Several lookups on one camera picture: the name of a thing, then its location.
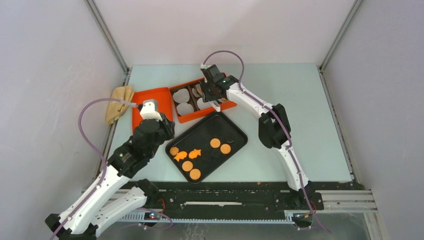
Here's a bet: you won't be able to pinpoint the orange cookie box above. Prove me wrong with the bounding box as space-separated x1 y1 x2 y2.
169 77 237 124

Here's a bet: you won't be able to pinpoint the black baking tray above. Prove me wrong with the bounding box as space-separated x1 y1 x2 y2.
165 111 248 184

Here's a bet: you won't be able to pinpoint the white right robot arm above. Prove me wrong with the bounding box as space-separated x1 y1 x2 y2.
200 64 311 209

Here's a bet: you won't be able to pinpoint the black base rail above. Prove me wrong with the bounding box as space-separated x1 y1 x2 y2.
145 181 378 227

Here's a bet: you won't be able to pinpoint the orange swirl cookie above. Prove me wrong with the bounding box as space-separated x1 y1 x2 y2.
169 146 180 156

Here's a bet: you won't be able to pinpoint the white paper cupcake liner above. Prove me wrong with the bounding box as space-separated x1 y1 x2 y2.
172 88 190 104
176 102 195 116
196 98 213 111
192 83 204 98

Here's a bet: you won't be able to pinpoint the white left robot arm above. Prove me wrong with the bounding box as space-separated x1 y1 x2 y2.
44 113 175 240

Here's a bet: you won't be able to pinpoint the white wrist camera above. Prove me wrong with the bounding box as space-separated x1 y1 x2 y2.
200 64 210 71
137 99 163 121

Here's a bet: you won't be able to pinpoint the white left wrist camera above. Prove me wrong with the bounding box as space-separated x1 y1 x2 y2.
137 99 163 121

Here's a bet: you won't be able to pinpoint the orange box lid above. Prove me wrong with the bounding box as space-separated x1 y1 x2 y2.
132 87 175 138

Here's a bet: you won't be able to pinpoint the beige crumpled cloth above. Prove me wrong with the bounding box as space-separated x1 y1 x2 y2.
105 85 135 125

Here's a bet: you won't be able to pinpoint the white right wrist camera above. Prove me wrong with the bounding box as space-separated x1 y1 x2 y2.
200 64 210 71

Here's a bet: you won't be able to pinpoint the round orange biscuit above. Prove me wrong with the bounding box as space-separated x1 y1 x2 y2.
189 168 202 181
220 143 232 155
209 138 221 149
181 160 194 172

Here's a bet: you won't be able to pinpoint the orange fish cookie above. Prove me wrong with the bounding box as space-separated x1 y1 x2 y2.
188 149 202 159
174 151 188 162

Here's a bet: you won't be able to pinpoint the silver metal tongs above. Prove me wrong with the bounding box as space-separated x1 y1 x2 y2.
196 90 221 112

